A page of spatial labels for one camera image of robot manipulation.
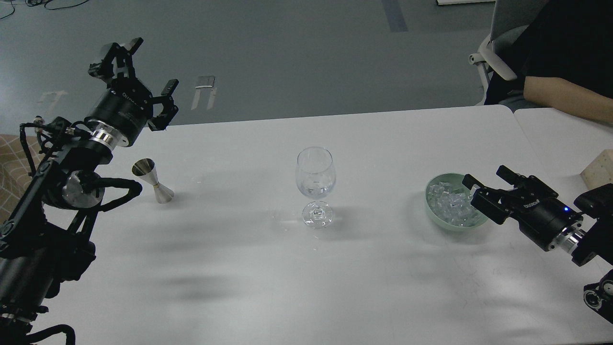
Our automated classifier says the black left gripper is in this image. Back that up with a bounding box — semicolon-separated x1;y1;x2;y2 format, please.
85;37;179;147

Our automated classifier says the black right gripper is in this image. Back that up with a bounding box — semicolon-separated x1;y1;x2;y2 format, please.
462;165;584;252

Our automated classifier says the steel double jigger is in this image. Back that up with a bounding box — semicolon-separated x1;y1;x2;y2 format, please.
131;159;174;204

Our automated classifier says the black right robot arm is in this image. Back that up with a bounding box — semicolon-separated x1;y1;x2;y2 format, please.
462;165;613;266

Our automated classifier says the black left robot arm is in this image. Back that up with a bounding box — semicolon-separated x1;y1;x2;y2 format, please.
0;37;178;345

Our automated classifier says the pile of ice cubes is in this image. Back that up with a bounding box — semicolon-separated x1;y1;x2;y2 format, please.
426;182;482;228

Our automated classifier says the clear wine glass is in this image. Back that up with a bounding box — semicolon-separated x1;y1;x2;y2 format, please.
295;146;337;229

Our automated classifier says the green bowl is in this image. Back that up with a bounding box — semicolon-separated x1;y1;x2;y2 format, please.
423;173;488;232

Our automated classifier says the light wooden block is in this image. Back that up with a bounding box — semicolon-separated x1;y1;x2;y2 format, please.
580;149;613;190

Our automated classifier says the seated person in black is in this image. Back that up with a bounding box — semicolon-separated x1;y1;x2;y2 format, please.
485;0;613;124

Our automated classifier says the beige checked cushion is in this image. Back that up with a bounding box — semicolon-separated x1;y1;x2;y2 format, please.
0;135;32;223

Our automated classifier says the black floor cable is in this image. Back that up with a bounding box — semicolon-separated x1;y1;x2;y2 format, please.
0;0;91;20

